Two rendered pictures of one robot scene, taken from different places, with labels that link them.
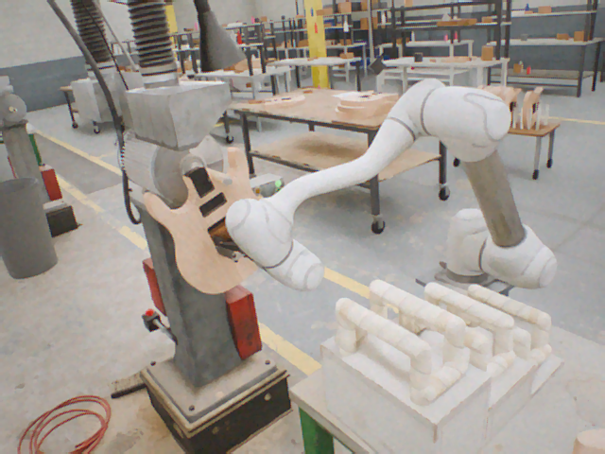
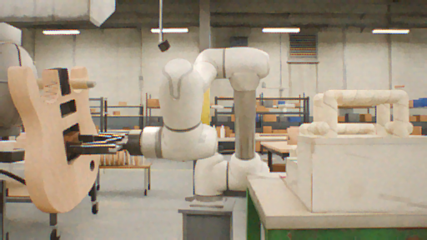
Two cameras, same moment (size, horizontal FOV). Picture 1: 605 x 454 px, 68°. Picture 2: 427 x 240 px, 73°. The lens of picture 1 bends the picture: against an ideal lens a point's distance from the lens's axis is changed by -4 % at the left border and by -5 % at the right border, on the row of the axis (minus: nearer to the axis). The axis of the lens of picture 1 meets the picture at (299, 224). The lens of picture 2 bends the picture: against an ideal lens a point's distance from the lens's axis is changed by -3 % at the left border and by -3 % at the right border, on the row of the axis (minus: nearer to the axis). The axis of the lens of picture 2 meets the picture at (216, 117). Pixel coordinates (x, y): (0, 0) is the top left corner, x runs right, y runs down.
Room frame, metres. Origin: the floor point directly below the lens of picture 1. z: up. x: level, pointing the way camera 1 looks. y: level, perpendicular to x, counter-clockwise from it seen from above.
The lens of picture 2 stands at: (0.47, 0.65, 1.13)
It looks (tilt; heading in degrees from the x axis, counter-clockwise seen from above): 1 degrees up; 307
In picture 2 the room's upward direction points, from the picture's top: straight up
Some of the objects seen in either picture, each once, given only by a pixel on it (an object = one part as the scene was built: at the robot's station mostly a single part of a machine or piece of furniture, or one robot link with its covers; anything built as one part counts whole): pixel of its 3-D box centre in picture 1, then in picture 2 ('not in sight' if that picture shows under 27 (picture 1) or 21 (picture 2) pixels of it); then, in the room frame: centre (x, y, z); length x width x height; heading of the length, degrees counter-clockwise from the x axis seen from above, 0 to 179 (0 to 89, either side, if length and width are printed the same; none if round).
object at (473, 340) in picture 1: (440, 323); (340, 129); (0.70, -0.24, 1.12); 0.20 x 0.03 x 0.03; 35
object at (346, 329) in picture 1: (346, 328); (329, 117); (0.68, -0.06, 1.15); 0.03 x 0.03 x 0.09
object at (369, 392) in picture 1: (400, 394); (357, 170); (0.64, -0.15, 1.02); 0.27 x 0.15 x 0.17; 36
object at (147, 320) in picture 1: (160, 329); not in sight; (1.74, 0.67, 0.46); 0.25 x 0.07 x 0.08; 37
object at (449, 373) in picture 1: (442, 378); (395, 127); (0.56, -0.20, 1.12); 0.11 x 0.03 x 0.03; 126
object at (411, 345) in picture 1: (379, 327); (365, 97); (0.61, -0.11, 1.20); 0.20 x 0.03 x 0.03; 35
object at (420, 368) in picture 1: (420, 375); (400, 117); (0.54, -0.16, 1.15); 0.03 x 0.03 x 0.09
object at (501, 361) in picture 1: (494, 367); not in sight; (0.65, -0.33, 1.04); 0.11 x 0.03 x 0.03; 126
